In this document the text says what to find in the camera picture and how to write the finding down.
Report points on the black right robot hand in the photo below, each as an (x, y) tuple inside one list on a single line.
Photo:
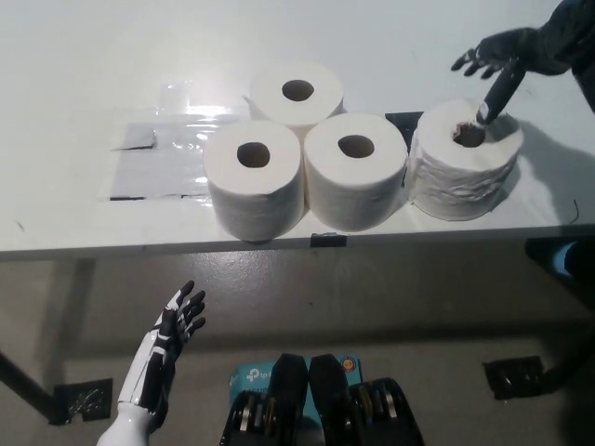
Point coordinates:
[(511, 46)]

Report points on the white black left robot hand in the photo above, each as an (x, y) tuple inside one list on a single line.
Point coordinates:
[(149, 371)]

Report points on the wrinkled white toilet paper roll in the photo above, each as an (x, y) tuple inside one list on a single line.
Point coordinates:
[(465, 181)]

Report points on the smooth white toilet paper roll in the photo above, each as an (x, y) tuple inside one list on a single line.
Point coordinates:
[(274, 104), (353, 195), (258, 204)]

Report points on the black floor tape patch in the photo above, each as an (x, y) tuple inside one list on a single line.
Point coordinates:
[(513, 377), (81, 399)]

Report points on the teal tp-link box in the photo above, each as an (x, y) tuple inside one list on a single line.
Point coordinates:
[(251, 377)]

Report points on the black table leg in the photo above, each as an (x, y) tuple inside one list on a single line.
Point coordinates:
[(572, 360), (25, 383)]

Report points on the large black tape patch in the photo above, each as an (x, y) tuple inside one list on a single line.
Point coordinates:
[(402, 120)]

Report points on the clear grey taped plastic sheet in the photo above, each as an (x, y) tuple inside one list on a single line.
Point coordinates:
[(158, 176)]

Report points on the small black tape strip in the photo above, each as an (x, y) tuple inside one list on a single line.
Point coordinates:
[(328, 240)]

